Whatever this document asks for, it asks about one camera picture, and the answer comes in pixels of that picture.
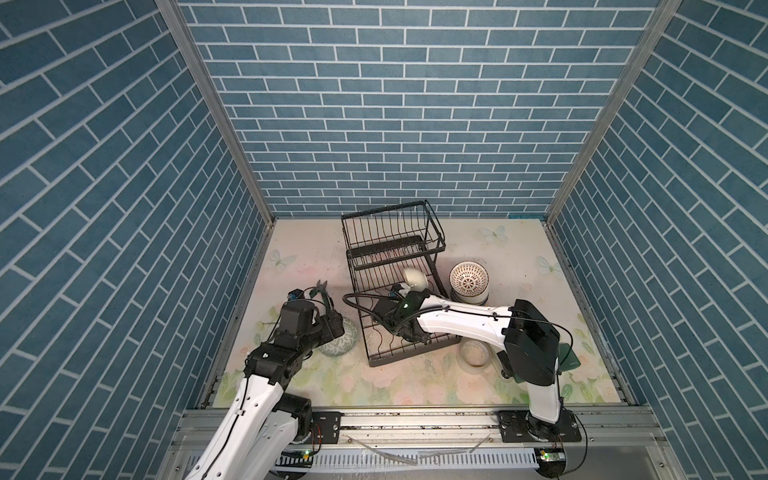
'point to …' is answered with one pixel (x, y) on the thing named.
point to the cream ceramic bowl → (416, 279)
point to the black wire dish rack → (390, 250)
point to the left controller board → (295, 459)
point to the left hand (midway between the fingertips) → (331, 321)
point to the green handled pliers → (322, 289)
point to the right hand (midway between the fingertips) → (436, 297)
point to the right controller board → (551, 462)
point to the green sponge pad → (571, 360)
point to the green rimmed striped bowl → (342, 344)
